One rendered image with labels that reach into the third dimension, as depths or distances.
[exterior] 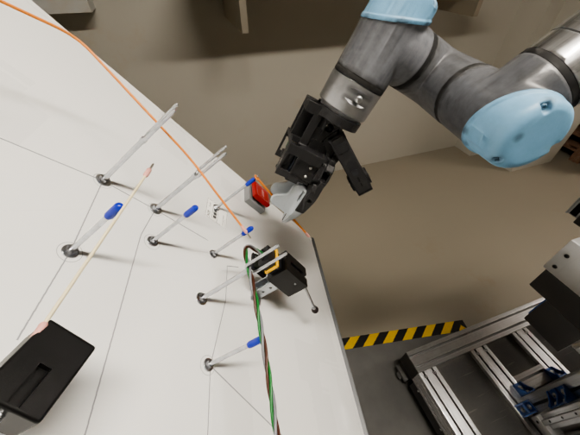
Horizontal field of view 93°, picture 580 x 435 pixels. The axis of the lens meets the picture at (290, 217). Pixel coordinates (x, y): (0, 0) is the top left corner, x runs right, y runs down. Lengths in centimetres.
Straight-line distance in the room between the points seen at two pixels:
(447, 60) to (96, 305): 47
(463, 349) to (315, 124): 135
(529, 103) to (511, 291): 197
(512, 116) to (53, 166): 46
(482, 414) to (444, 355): 23
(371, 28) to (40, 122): 40
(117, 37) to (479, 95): 185
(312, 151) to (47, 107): 34
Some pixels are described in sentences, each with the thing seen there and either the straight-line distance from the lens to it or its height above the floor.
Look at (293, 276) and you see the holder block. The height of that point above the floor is 116.
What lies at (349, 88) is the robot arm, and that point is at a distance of 39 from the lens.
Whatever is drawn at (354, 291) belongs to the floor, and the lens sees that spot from 182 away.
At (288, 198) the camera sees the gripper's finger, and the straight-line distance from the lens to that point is 46.
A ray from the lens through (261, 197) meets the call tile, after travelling 64.
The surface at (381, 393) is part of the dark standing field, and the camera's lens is 163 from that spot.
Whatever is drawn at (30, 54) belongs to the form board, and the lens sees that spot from 53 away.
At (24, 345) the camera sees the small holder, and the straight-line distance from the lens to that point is 22.
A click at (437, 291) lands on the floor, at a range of 200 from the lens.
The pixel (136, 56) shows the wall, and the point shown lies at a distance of 201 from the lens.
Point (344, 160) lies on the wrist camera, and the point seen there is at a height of 130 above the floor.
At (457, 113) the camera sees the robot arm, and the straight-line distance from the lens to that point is 37.
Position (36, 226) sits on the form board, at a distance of 35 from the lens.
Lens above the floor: 153
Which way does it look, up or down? 44 degrees down
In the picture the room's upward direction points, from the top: straight up
